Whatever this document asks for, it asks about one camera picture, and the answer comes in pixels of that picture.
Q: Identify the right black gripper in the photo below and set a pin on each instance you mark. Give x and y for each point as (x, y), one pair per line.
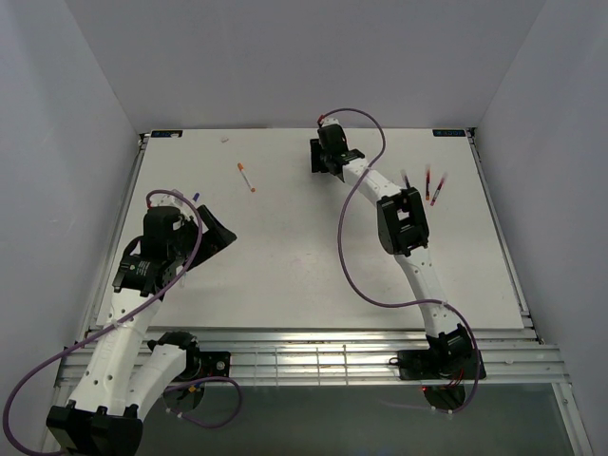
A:
(315, 150)

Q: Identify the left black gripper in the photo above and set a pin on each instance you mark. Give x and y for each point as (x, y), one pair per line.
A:
(217, 237)

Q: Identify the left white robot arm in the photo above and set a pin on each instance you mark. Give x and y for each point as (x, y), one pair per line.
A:
(127, 373)

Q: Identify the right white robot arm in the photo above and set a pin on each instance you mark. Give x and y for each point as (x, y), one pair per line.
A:
(403, 234)

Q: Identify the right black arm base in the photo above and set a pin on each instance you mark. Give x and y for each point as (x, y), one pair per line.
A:
(423, 365)

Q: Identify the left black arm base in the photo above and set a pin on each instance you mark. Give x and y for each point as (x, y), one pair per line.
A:
(203, 364)

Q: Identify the red highlighter pen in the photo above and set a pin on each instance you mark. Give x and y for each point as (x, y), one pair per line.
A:
(438, 189)

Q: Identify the orange capped white marker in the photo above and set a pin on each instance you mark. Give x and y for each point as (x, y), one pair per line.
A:
(242, 172)

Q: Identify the right blue table label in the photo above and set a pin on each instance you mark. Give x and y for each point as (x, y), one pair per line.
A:
(448, 133)

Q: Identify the blue table label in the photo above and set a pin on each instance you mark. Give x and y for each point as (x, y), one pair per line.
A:
(448, 133)
(166, 134)

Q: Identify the left blue table label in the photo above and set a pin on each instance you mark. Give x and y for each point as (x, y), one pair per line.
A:
(166, 134)

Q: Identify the aluminium table frame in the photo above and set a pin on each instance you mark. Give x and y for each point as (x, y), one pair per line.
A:
(291, 324)

